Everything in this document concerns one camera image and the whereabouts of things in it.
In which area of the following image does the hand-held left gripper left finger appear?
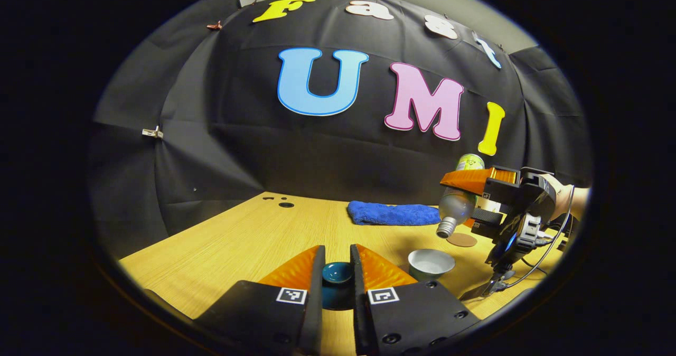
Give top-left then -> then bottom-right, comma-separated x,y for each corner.
195,246 -> 326,354

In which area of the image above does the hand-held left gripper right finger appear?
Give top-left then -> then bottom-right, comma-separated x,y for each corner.
350,244 -> 480,355

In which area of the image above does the silver green water bottle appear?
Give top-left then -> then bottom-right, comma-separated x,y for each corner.
436,154 -> 486,239

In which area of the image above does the round brown coaster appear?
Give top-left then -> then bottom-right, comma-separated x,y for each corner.
447,232 -> 478,248

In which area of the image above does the teal teacup lid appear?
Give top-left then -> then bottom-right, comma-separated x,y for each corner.
321,261 -> 354,311

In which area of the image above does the pale teacup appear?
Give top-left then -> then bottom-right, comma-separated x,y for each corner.
408,249 -> 456,282

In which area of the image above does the blue towel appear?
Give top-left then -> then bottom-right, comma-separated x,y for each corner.
347,201 -> 442,227

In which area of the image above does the black backdrop cloth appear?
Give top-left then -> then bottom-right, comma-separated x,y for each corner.
89,0 -> 592,259

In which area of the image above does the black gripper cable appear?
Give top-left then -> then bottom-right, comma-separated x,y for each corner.
459,186 -> 577,301

